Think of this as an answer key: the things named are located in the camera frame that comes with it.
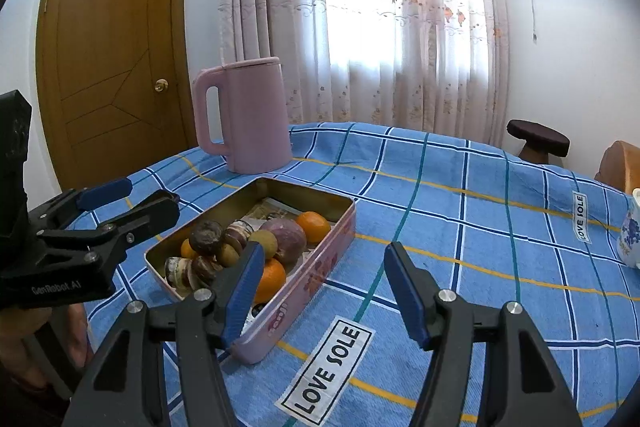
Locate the air conditioner cord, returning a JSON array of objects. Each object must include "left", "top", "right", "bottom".
[{"left": 526, "top": 0, "right": 541, "bottom": 46}]

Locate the wooden door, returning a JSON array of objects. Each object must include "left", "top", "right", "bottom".
[{"left": 37, "top": 0, "right": 201, "bottom": 190}]

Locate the dark mangosteen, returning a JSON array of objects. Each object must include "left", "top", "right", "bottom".
[{"left": 188, "top": 220, "right": 224, "bottom": 255}]

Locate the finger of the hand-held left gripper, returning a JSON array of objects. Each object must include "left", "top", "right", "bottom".
[
  {"left": 27, "top": 177, "right": 133, "bottom": 233},
  {"left": 37, "top": 189, "right": 181, "bottom": 268}
]

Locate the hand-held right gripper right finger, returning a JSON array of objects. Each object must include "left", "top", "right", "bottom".
[{"left": 384, "top": 241, "right": 586, "bottom": 427}]

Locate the printed paper lining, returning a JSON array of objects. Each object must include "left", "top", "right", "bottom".
[{"left": 244, "top": 197, "right": 302, "bottom": 228}]

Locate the pink kettle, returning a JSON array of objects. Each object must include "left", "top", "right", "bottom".
[{"left": 192, "top": 57, "right": 293, "bottom": 175}]

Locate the dark round stool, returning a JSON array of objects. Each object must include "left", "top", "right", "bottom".
[{"left": 506, "top": 119, "right": 571, "bottom": 165}]

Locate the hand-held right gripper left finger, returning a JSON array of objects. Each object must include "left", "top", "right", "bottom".
[{"left": 60, "top": 241, "right": 266, "bottom": 427}]

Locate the small brown round fruit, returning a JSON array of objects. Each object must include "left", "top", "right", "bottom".
[
  {"left": 248, "top": 229, "right": 278, "bottom": 258},
  {"left": 216, "top": 243, "right": 242, "bottom": 268}
]

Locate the purple passion fruit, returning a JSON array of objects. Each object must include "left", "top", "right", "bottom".
[{"left": 259, "top": 218, "right": 307, "bottom": 265}]

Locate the brown leather armchair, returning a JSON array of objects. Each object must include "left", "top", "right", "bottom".
[{"left": 594, "top": 139, "right": 640, "bottom": 195}]

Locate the white cup with blue print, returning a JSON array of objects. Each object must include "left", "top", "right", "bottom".
[{"left": 619, "top": 188, "right": 640, "bottom": 269}]

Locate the sheer floral curtain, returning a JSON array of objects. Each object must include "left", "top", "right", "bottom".
[{"left": 215, "top": 0, "right": 511, "bottom": 148}]

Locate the pink tin box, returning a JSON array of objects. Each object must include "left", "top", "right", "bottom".
[{"left": 144, "top": 177, "right": 357, "bottom": 365}]

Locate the person's left hand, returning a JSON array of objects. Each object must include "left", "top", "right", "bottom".
[{"left": 0, "top": 304, "right": 96, "bottom": 388}]

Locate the blue plaid tablecloth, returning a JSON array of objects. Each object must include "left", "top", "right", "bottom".
[{"left": 65, "top": 122, "right": 640, "bottom": 427}]

